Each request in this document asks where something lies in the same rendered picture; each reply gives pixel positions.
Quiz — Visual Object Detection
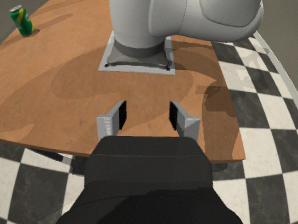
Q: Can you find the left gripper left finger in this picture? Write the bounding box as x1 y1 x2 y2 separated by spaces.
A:
96 100 126 141

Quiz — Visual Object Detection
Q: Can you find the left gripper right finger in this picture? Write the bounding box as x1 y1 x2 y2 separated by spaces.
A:
169 101 201 141

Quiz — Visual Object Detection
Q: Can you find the green and yellow drink can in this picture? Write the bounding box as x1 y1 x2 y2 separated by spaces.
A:
9 6 35 36

